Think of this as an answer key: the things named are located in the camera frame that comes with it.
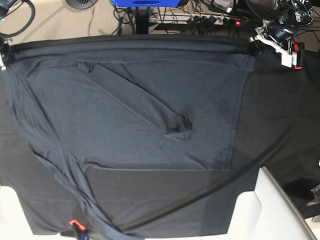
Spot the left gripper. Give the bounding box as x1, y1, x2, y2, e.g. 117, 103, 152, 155
248, 16, 300, 67

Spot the red black clamp right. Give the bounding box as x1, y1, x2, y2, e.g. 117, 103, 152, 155
293, 42, 305, 70

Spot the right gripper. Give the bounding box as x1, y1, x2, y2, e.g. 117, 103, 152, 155
0, 36, 13, 72

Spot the red black clamp bottom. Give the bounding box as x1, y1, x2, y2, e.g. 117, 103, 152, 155
69, 219, 90, 240

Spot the black round fan base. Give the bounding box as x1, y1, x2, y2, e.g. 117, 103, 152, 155
66, 0, 97, 10

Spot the white power strip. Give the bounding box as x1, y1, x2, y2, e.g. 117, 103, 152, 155
149, 12, 249, 27

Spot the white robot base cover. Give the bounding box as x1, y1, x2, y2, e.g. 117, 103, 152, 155
226, 167, 317, 240

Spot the red black clamp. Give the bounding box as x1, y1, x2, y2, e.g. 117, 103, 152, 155
293, 42, 305, 70
69, 219, 90, 240

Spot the metal table leg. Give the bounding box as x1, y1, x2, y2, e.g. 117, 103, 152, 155
132, 7, 154, 35

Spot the blue plastic bin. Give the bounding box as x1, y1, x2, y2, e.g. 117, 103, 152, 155
110, 0, 189, 8

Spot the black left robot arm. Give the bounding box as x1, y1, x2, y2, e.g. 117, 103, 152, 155
246, 0, 315, 70

